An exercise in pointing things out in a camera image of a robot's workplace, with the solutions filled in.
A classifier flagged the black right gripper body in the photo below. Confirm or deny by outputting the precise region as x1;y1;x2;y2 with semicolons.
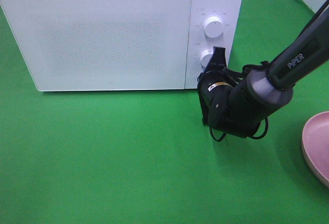
197;64;242;129

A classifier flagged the lower white round knob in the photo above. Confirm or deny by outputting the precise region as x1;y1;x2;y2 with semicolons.
199;49;213;68

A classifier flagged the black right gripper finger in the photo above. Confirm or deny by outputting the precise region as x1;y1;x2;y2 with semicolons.
207;46;227;70

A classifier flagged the green table cloth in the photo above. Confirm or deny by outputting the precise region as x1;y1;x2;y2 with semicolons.
1;16;328;223

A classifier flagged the upper white round knob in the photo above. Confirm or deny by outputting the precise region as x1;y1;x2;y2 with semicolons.
203;16;224;38

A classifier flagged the white round knob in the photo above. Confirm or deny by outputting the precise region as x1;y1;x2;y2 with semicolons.
203;16;224;38
199;49;213;68

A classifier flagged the pink round plate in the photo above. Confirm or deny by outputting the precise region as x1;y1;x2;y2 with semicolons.
301;111;328;187

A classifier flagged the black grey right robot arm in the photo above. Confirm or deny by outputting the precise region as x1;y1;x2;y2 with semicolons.
197;2;328;139

